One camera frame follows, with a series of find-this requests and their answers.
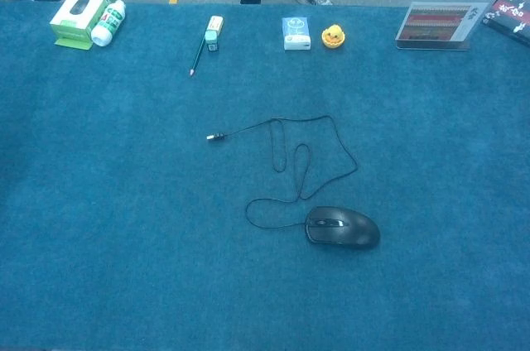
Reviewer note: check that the green and white box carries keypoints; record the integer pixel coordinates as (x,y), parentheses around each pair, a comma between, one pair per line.
(80,11)

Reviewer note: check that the blue felt table mat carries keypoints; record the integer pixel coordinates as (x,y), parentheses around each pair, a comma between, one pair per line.
(265,185)

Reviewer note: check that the black pencil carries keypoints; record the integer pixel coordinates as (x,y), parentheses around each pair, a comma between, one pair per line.
(198,55)

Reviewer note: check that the blue white tissue pack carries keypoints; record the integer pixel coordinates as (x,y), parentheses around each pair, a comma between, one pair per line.
(296,32)

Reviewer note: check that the yellow duck toy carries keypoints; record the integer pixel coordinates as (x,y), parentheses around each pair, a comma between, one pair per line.
(333,35)

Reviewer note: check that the white eraser in sleeve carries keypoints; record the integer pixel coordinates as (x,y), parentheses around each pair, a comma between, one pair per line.
(215,23)

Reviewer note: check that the white green plastic bottle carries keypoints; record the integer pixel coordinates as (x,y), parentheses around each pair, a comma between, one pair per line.
(109,23)

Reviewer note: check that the black book with red print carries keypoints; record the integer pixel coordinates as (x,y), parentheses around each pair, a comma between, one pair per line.
(510,17)

